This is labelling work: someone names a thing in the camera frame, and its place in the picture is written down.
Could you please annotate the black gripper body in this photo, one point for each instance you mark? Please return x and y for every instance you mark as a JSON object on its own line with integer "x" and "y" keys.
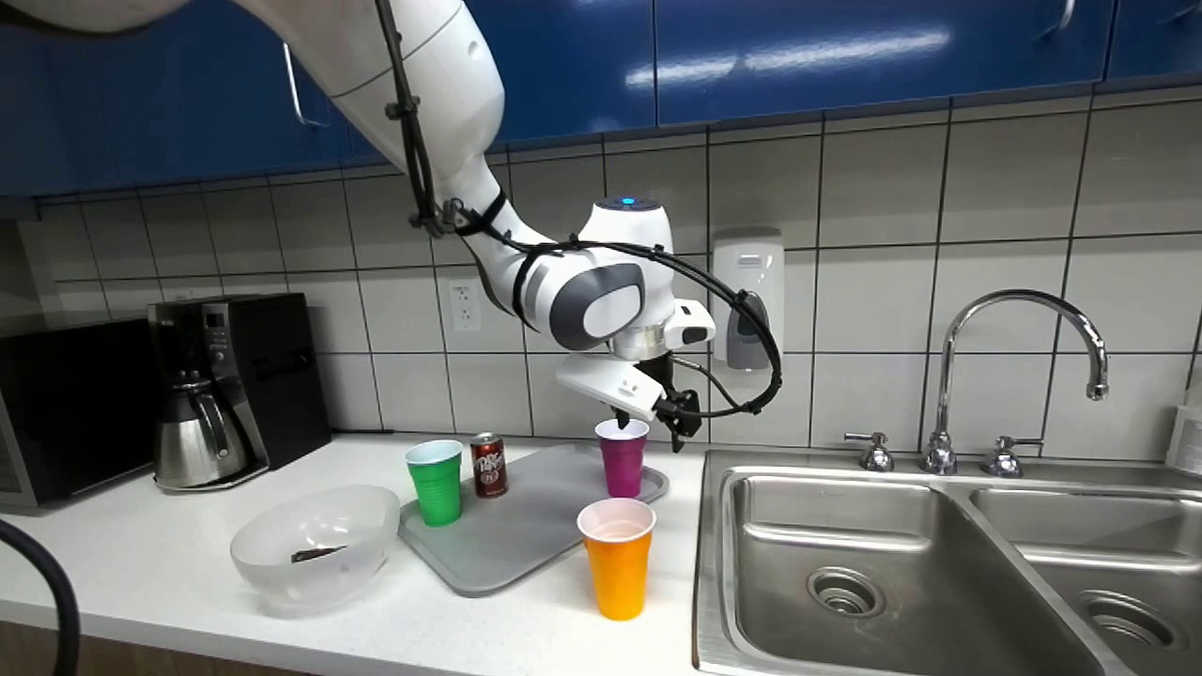
{"x": 660, "y": 377}

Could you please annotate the purple plastic cup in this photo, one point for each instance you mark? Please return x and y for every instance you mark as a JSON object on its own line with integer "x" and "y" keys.
{"x": 621, "y": 467}

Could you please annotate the orange plastic cup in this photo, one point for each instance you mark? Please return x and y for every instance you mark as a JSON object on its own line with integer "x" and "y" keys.
{"x": 616, "y": 568}

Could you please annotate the green plastic cup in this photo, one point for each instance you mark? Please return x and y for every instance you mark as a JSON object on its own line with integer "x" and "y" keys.
{"x": 437, "y": 489}

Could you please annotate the grey plastic tray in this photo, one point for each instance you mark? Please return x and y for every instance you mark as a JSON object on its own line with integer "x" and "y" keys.
{"x": 527, "y": 537}

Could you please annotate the red brown soda can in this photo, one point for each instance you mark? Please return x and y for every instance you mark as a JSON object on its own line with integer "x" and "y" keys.
{"x": 489, "y": 472}

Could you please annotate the chrome gooseneck faucet spout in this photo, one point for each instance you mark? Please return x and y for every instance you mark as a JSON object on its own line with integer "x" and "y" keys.
{"x": 942, "y": 377}

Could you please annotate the small dark utensil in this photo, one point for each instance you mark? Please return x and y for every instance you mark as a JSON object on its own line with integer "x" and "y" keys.
{"x": 316, "y": 552}

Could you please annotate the stainless steel double sink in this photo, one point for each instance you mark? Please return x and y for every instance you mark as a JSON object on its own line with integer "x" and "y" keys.
{"x": 903, "y": 601}

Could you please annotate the black silver coffee maker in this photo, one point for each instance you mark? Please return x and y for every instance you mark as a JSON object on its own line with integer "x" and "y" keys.
{"x": 276, "y": 360}

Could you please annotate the clear plastic bowl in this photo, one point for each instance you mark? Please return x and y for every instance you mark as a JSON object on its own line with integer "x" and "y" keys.
{"x": 312, "y": 583}

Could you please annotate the stainless steel carafe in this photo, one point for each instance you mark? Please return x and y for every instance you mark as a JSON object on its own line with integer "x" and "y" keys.
{"x": 199, "y": 444}

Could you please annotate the clear soap bottle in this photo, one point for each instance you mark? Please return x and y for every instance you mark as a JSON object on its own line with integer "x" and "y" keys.
{"x": 1187, "y": 444}

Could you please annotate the black microwave oven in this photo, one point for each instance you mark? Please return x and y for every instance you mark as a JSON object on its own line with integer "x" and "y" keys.
{"x": 75, "y": 413}

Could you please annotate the wooden base cabinet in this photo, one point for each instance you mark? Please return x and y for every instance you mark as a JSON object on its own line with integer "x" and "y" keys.
{"x": 127, "y": 657}

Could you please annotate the white wall soap dispenser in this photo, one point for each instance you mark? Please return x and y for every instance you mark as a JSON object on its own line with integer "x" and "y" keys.
{"x": 746, "y": 269}

